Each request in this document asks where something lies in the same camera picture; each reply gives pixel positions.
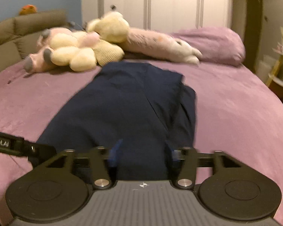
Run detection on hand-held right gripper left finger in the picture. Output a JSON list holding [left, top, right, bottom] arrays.
[[45, 139, 123, 190]]

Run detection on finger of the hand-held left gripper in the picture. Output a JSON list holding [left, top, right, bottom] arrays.
[[23, 138, 57, 168]]

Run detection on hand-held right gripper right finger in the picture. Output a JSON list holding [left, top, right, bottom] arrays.
[[164, 141, 241, 190]]

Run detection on navy blue jacket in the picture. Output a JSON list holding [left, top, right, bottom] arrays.
[[36, 61, 196, 182]]

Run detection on pink plush toy grey hooves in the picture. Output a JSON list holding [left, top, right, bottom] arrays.
[[24, 27, 73, 73]]

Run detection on pastel flower plush cushion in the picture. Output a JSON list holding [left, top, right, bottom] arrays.
[[48, 32, 125, 73]]

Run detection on grey padded headboard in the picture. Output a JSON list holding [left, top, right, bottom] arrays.
[[0, 10, 69, 60]]

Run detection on long pink printed plush pillow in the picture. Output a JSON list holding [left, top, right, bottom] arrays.
[[123, 27, 202, 64]]

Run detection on purple duvet pillow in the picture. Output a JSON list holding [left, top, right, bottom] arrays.
[[170, 27, 246, 67]]

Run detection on orange plush toy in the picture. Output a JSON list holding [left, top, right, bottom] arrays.
[[19, 4, 37, 16]]

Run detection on white wardrobe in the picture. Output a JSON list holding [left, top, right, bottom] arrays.
[[81, 0, 234, 32]]

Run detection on dark door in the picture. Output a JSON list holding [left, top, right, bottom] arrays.
[[244, 0, 266, 72]]

